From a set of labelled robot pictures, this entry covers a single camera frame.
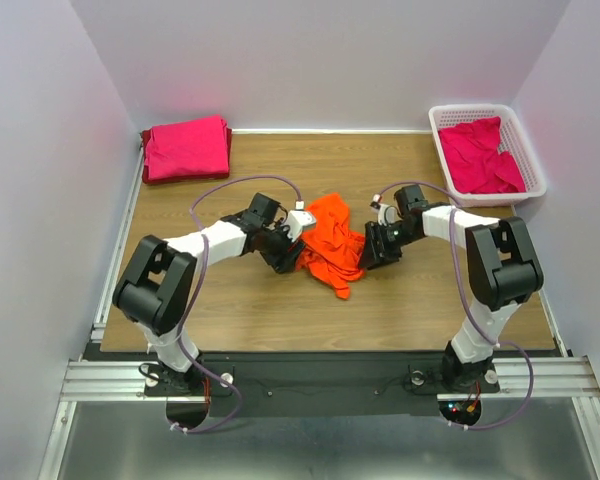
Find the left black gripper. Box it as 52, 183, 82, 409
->
259, 218, 305, 273

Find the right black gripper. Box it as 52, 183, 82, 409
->
356, 220, 420, 269

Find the orange t shirt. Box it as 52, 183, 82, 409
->
295, 193, 365, 300

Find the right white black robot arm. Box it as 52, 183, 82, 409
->
358, 183, 544, 390

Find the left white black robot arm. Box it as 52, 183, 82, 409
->
112, 193, 316, 394

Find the crumpled pink t shirt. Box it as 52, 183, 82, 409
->
438, 117, 526, 195

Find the folded pink t shirt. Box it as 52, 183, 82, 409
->
145, 115, 232, 180

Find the pink plastic basket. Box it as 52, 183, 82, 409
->
428, 103, 546, 207

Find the folded dark red t shirt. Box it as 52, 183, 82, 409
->
140, 130, 229, 186

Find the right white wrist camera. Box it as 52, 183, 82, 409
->
370, 194, 399, 226

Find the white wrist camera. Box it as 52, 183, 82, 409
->
283, 200, 317, 242
370, 194, 399, 226

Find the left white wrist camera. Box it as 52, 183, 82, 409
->
283, 200, 317, 242

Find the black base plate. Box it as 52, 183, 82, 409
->
79, 350, 501, 419

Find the aluminium frame rail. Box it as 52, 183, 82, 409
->
37, 134, 600, 480

